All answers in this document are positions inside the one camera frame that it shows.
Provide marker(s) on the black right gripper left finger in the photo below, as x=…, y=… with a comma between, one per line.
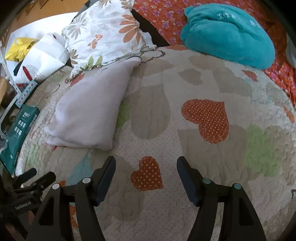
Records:
x=53, y=219

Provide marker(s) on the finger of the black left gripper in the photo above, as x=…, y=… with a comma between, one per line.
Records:
x=19, y=180
x=39, y=185

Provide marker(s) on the light grey sweatshirt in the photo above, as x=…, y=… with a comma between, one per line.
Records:
x=86, y=115

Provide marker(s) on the teal cardboard box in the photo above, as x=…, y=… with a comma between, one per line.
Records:
x=16, y=136

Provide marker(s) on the light blue patterned strip box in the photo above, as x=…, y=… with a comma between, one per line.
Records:
x=26, y=93

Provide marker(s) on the heart pattern quilt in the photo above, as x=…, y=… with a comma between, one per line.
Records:
x=231, y=122

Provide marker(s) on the white plastic bag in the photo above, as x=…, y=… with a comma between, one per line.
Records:
x=48, y=55

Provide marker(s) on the yellow plastic bag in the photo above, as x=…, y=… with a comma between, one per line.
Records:
x=20, y=48

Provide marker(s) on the white floral pillow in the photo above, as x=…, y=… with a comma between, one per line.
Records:
x=103, y=33

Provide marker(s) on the teal bundled cloth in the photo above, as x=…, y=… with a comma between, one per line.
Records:
x=229, y=33

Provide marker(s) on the orange floral blanket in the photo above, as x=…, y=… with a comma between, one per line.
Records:
x=165, y=20

